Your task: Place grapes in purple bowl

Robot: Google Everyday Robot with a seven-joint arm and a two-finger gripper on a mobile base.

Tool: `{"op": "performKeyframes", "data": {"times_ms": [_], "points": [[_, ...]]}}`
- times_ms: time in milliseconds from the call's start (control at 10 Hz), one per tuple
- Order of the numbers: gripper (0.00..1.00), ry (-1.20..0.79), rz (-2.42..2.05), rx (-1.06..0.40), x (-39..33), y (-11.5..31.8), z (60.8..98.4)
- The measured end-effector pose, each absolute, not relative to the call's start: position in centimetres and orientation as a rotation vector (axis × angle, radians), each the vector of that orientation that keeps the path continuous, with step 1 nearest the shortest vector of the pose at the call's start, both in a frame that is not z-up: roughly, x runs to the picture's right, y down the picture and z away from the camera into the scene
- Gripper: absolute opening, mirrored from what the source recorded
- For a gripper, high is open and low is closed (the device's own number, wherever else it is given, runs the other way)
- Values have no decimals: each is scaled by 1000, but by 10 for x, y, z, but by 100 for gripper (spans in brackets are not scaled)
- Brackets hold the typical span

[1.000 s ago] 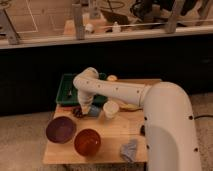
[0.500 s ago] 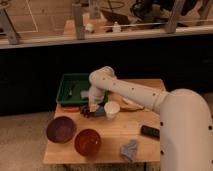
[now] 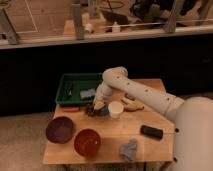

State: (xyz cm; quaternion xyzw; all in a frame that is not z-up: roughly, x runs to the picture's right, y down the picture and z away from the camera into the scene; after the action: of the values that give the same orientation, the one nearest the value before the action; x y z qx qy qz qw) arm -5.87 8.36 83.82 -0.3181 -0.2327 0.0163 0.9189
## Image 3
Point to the orange bowl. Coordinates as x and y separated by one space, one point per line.
87 143

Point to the red marker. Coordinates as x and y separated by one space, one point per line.
70 109

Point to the dark green tool in tray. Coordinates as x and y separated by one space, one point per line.
69 90

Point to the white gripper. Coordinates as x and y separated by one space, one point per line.
103 93

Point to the small black square object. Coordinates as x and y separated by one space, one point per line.
130 97

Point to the purple bowl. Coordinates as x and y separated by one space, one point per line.
60 130

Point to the yellow banana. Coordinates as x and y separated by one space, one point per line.
132 105

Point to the crumpled grey cloth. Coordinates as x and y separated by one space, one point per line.
128 151

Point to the dark purple grapes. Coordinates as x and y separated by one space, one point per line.
91 111

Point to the blue cup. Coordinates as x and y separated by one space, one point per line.
103 111

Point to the green plastic tray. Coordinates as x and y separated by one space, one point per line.
81 81

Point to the white paper cup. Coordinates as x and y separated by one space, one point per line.
115 109

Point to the grey sponge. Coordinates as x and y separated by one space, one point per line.
87 94

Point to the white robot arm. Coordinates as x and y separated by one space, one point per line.
193 117

